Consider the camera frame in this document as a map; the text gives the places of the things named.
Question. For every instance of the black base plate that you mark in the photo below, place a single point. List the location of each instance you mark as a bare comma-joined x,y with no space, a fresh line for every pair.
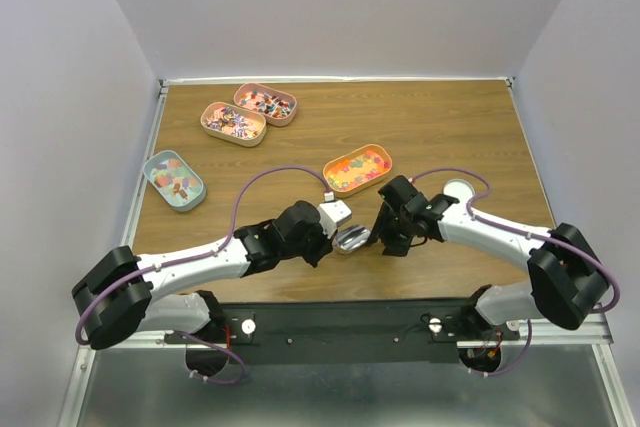
345,332

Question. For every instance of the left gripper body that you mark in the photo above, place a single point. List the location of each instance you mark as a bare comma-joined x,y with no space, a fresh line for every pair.
311,250

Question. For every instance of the white round lid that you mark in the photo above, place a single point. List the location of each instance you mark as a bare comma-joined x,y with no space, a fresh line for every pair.
459,188

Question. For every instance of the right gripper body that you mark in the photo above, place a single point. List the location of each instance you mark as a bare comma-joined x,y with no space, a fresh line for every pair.
392,229

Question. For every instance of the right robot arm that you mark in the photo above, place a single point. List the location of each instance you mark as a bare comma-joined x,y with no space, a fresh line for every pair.
565,279

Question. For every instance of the pink candy tray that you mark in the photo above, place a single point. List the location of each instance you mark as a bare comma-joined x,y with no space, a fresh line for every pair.
279,108

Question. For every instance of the metal scoop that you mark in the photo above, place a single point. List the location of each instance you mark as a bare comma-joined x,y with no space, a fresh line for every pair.
350,239

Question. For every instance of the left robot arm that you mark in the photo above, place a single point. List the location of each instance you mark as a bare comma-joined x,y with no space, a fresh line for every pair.
112,299

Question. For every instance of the beige candy tray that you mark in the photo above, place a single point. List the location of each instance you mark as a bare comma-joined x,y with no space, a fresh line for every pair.
234,124

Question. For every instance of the orange candy tray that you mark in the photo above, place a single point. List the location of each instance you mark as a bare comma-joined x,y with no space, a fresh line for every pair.
357,170

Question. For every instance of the grey candy tray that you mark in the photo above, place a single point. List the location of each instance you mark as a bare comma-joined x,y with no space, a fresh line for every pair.
175,181

